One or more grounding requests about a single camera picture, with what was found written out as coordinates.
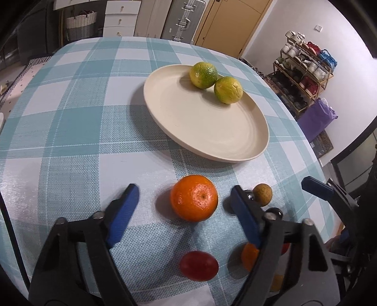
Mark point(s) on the small orange mandarin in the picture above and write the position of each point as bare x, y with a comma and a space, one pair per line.
249, 256

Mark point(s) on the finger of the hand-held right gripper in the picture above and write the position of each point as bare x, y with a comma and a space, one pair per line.
341, 259
317, 188

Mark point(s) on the large orange mandarin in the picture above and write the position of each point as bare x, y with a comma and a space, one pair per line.
194, 198

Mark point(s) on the teal plaid tablecloth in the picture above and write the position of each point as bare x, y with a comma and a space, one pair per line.
73, 117

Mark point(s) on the woven laundry basket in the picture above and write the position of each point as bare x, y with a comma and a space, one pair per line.
81, 25

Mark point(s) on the dark purple grape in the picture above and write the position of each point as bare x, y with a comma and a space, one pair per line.
275, 212

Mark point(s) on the silver suitcase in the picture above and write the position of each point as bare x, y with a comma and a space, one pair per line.
184, 20

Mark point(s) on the wooden shoe rack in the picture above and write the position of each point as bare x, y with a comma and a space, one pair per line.
300, 76

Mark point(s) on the black framed panel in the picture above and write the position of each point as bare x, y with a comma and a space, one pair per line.
350, 164

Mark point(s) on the striped white mat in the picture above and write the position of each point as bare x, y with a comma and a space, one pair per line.
20, 73

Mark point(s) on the purple bag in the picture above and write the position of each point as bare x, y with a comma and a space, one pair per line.
316, 119

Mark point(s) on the white drawer cabinet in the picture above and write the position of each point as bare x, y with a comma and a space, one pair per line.
119, 17

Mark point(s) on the red cherry tomato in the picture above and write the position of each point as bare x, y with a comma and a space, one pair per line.
198, 265
285, 248

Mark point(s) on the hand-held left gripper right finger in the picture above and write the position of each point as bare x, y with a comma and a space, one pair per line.
246, 219

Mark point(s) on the golden yellow longan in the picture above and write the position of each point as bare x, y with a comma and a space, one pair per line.
277, 283

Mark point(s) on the dark doormat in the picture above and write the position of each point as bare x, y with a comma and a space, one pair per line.
322, 144

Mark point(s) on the grey refrigerator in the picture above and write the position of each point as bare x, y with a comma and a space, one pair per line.
32, 29

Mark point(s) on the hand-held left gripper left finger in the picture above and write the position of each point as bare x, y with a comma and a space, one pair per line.
123, 216

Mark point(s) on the brown wrinkled longan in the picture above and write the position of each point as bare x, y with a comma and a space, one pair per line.
262, 193

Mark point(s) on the wooden door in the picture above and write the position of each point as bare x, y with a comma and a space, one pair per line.
226, 26

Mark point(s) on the cream round plate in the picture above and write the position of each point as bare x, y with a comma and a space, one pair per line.
206, 117

